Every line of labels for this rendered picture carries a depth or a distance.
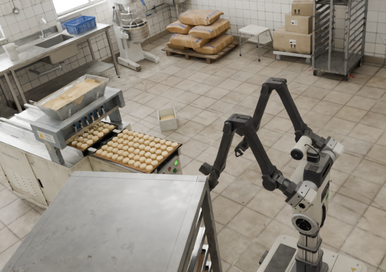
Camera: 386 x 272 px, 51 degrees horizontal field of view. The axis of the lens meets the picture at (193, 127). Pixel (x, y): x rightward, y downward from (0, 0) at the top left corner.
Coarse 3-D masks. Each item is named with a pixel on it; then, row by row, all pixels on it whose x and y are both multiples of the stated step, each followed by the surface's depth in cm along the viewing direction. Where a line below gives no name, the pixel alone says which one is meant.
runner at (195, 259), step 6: (204, 228) 139; (198, 234) 140; (204, 234) 138; (198, 240) 138; (198, 246) 136; (192, 252) 134; (198, 252) 130; (192, 258) 132; (198, 258) 130; (192, 264) 130; (192, 270) 125
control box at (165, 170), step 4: (172, 160) 306; (176, 160) 307; (168, 164) 302; (172, 164) 304; (176, 164) 308; (164, 168) 299; (168, 168) 301; (172, 168) 305; (176, 168) 310; (160, 172) 295; (164, 172) 298; (168, 172) 302; (172, 172) 306; (176, 172) 311
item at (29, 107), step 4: (24, 104) 415; (28, 104) 413; (28, 108) 413; (32, 108) 408; (36, 108) 403; (36, 112) 408; (40, 112) 403; (112, 132) 346; (116, 132) 342; (180, 148) 308; (176, 152) 309; (180, 152) 310
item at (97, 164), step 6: (90, 156) 327; (174, 156) 310; (90, 162) 333; (96, 162) 326; (102, 162) 321; (108, 162) 316; (96, 168) 331; (102, 168) 325; (108, 168) 320; (114, 168) 314; (120, 168) 310; (126, 168) 305; (180, 168) 320; (180, 174) 322
